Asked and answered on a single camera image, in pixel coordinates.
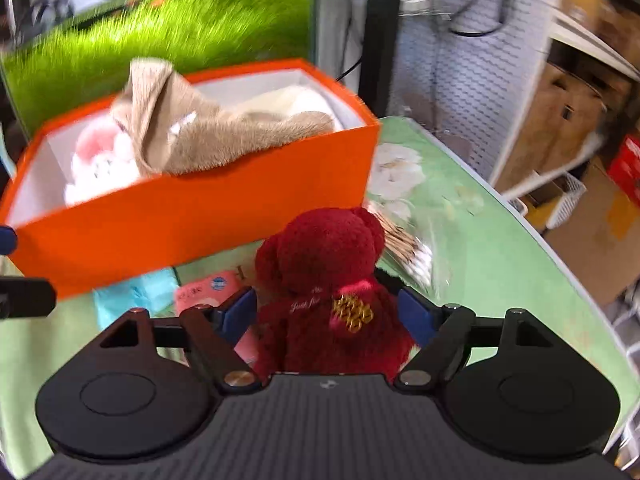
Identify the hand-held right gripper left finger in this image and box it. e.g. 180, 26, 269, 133
97, 286, 263, 393

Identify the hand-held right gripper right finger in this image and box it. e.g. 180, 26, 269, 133
395, 286, 558, 392

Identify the orange box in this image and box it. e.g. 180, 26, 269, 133
0, 58, 382, 301

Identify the dark red teddy bear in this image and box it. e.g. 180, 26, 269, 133
252, 206, 418, 381

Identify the pink plush toy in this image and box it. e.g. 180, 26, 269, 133
64, 120, 143, 206

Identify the beige cloth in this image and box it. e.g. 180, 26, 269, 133
111, 57, 337, 177

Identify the pink tissue pack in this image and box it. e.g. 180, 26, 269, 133
174, 270, 261, 366

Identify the clear plastic packet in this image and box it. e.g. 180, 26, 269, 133
365, 205, 437, 287

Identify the light blue tissue packet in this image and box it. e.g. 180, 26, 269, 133
92, 267, 181, 331

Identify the white plastic basket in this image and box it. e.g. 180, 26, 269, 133
510, 170, 588, 229

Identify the large brown cardboard box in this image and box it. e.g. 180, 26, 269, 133
545, 160, 640, 307

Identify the white pegboard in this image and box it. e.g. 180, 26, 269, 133
390, 0, 566, 187

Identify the green grass panel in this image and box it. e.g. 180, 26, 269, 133
0, 0, 321, 136

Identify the red cardboard box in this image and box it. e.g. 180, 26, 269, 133
607, 132, 640, 197

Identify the black upright post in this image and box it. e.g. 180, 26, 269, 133
367, 0, 407, 117

